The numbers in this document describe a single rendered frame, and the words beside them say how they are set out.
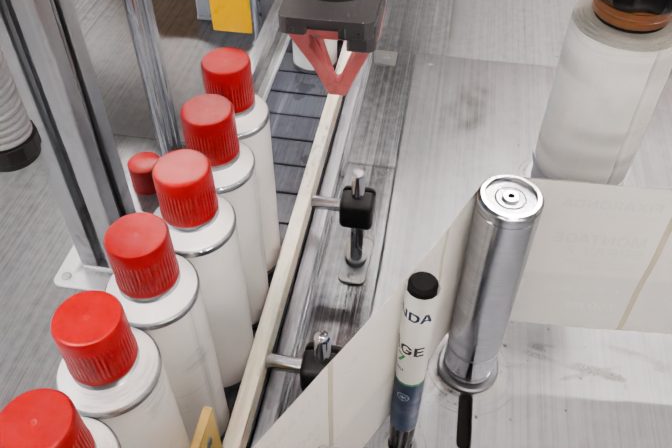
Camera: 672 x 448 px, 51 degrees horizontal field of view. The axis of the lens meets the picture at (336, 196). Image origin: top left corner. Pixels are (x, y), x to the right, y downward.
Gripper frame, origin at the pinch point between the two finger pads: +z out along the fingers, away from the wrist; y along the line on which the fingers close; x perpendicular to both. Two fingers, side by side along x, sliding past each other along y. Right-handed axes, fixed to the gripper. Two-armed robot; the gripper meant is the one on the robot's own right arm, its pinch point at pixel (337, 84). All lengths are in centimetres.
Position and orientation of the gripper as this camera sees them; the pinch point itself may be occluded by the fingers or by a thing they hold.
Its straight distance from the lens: 56.8
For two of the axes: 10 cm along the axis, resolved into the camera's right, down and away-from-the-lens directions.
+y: 1.6, -7.2, 6.8
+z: 0.1, 6.9, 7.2
